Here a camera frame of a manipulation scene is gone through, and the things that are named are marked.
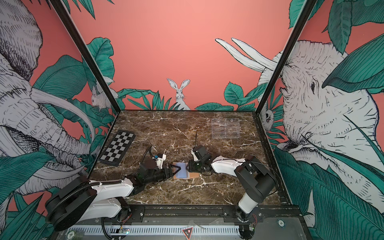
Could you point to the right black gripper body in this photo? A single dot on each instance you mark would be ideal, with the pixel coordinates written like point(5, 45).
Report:
point(197, 166)

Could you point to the left black frame post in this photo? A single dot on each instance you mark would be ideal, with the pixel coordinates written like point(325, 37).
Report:
point(67, 21)

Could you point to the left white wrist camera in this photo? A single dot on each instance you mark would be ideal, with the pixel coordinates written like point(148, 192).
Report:
point(159, 159)

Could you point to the black white checkerboard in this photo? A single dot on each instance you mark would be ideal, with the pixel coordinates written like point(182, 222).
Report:
point(116, 150)

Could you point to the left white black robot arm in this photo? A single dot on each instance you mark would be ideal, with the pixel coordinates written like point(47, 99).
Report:
point(83, 199)

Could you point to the right black frame post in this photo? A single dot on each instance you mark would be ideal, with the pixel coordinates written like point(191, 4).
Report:
point(301, 21)

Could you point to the clear plastic organizer box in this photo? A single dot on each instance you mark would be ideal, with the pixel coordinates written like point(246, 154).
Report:
point(225, 128)

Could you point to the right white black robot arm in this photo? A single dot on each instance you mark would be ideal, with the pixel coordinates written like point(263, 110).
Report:
point(256, 179)

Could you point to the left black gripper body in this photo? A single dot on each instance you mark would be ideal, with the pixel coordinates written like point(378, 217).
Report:
point(159, 175)

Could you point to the black frame post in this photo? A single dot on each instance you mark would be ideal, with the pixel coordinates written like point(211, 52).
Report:
point(301, 21)
point(67, 21)

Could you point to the white perforated vent strip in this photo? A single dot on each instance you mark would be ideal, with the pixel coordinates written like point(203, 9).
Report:
point(168, 230)

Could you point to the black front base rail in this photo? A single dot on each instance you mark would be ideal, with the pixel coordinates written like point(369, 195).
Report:
point(228, 213)

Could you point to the red triangle warning sticker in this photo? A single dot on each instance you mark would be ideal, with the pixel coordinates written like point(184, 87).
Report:
point(187, 232)

